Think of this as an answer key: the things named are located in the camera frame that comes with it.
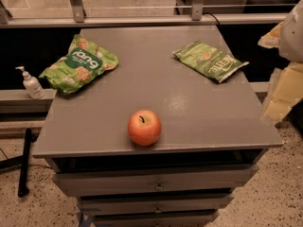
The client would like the grey drawer cabinet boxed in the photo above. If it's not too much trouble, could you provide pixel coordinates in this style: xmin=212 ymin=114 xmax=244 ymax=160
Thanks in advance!
xmin=33 ymin=26 xmax=282 ymax=227

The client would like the green rice chip bag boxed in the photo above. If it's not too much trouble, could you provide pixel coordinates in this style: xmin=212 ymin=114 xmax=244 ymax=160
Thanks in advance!
xmin=40 ymin=34 xmax=118 ymax=94

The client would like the grey metal railing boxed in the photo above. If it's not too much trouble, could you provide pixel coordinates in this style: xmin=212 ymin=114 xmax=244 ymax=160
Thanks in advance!
xmin=0 ymin=0 xmax=299 ymax=28

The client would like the green Kettle chip bag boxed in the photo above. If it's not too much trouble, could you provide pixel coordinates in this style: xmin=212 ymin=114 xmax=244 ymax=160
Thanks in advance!
xmin=173 ymin=41 xmax=248 ymax=83

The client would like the red apple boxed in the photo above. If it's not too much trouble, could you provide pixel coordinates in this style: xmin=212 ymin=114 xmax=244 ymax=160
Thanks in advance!
xmin=128 ymin=110 xmax=162 ymax=147

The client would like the black stand leg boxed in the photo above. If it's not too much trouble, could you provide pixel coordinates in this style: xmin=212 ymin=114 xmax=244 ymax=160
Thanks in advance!
xmin=0 ymin=129 xmax=32 ymax=198

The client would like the black cable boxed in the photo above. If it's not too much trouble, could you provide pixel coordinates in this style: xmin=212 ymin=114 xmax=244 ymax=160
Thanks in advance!
xmin=202 ymin=11 xmax=222 ymax=26

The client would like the clear pump sanitizer bottle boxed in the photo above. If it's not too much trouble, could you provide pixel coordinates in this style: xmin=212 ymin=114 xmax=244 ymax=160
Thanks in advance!
xmin=16 ymin=66 xmax=45 ymax=99

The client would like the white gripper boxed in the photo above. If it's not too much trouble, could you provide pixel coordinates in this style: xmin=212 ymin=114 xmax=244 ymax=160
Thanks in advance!
xmin=258 ymin=0 xmax=303 ymax=121

